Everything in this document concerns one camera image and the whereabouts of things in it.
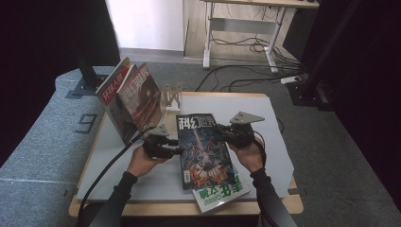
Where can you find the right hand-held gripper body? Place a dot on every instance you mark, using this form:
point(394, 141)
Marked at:
point(241, 135)

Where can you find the white metal-legged desk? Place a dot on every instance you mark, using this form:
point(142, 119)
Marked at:
point(242, 25)

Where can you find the black table clamp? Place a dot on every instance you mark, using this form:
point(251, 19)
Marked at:
point(71, 193)
point(301, 191)

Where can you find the translucent beige expandable book rack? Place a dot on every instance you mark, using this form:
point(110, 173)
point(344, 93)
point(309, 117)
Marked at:
point(171, 96)

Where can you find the person's left hand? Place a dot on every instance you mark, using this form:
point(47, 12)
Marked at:
point(143, 164)

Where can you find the black metal stand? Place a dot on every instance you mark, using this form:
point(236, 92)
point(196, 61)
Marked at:
point(304, 94)
point(88, 85)

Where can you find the white green snow scene magazine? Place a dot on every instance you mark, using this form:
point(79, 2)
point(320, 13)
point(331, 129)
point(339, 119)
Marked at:
point(220, 198)

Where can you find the person's left leg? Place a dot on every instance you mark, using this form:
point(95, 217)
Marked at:
point(86, 217)

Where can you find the portrait cover magazine red label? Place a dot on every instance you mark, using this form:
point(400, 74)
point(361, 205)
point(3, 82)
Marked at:
point(110, 94)

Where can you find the white power strip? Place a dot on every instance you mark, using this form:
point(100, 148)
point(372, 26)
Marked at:
point(290, 80)

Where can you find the black curtain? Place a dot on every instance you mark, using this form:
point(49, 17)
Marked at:
point(372, 94)
point(31, 63)

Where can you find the dark blue cover magazine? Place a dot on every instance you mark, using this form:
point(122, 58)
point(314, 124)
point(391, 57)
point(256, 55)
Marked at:
point(203, 151)

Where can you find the person's right hand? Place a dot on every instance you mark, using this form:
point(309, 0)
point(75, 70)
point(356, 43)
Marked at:
point(249, 157)

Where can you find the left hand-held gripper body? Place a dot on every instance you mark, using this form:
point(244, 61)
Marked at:
point(156, 145)

